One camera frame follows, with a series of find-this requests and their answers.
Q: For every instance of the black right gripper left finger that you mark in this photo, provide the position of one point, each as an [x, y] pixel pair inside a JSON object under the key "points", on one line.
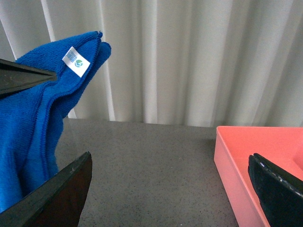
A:
{"points": [[58, 202]]}

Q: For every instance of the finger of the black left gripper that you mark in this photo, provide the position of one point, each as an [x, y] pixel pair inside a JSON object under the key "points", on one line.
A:
{"points": [[16, 77]]}

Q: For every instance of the pink plastic box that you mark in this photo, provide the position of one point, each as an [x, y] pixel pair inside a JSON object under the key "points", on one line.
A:
{"points": [[234, 144]]}

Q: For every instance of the white pleated curtain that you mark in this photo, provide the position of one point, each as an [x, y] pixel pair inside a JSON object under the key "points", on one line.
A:
{"points": [[191, 62]]}

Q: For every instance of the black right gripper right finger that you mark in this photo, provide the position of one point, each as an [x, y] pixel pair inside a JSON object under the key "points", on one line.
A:
{"points": [[280, 193]]}

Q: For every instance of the blue microfiber cloth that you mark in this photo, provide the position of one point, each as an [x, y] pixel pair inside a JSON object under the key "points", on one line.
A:
{"points": [[31, 121]]}

